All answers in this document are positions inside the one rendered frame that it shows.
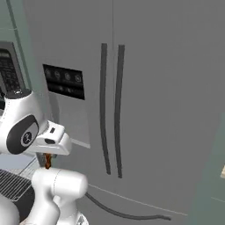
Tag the grey fridge drawer front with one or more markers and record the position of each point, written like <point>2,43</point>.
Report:
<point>140,209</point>

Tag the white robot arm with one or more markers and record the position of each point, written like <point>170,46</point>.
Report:
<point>20,117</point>

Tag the microwave oven with keypad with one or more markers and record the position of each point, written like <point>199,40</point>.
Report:
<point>9,70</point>

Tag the teal cupboard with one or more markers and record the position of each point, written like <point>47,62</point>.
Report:
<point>209,181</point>

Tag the brown chicken drumstick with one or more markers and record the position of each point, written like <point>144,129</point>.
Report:
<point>48,161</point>

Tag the plain grey fridge door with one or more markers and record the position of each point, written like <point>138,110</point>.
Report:
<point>170,102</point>

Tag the grey fridge door with dispenser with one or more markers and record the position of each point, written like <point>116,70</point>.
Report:
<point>73,32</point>

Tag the teal tall cupboard panel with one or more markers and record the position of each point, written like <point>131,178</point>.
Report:
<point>20,23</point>

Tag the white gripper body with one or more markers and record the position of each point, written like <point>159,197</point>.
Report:
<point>60,146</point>

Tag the beige object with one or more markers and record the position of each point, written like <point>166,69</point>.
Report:
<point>223,172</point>

